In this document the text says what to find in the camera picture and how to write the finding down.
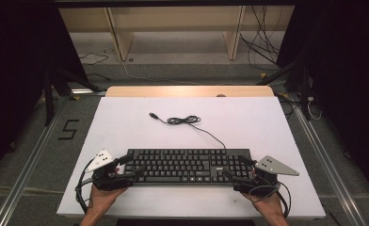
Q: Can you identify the wooden table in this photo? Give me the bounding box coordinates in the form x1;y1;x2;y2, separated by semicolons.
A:
105;85;275;98

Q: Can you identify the black keyboard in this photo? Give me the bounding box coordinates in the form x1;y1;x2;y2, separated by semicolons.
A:
124;148;256;187

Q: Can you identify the black metal stand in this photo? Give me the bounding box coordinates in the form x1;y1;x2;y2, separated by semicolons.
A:
256;56;313;121
42;67;102;126

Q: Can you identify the left hand-held gripper cable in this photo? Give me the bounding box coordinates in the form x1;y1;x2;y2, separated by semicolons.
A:
74;158;96;215

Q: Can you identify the short white cable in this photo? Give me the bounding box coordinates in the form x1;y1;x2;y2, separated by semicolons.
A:
306;95;324;121

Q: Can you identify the person's right hand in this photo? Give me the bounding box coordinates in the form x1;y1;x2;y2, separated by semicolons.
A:
240;190;286;218

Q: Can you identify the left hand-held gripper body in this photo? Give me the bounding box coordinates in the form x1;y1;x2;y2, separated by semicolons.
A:
84;149;134;192

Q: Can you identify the white foam board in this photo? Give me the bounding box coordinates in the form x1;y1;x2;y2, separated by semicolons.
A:
56;95;327;219

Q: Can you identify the black keyboard cable with plug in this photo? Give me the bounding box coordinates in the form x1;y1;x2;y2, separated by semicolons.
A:
148;112;228;151

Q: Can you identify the person's left hand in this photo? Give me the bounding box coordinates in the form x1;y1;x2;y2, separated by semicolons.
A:
88;184;129;217

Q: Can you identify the black metal frame bar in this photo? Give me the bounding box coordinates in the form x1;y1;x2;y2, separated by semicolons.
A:
54;0;299;8

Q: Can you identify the looped black floor cable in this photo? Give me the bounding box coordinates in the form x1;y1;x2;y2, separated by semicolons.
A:
78;51;110;66

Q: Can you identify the wooden shelf unit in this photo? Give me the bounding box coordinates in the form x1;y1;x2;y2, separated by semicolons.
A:
58;5;297;62

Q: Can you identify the short aluminium rail piece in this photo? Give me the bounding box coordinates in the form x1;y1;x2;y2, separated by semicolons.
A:
71;89;107;95

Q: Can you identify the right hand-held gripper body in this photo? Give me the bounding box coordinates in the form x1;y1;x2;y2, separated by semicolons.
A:
232;154;300;199

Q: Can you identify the aluminium floor rail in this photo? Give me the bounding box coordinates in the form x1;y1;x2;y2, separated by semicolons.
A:
290;93;367;226
0;97;64;226

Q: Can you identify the bundle of black cables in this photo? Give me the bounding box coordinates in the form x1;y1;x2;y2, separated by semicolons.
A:
238;5;282;72

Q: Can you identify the black curtain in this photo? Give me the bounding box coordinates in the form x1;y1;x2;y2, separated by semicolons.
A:
0;0;88;183
276;0;369;202

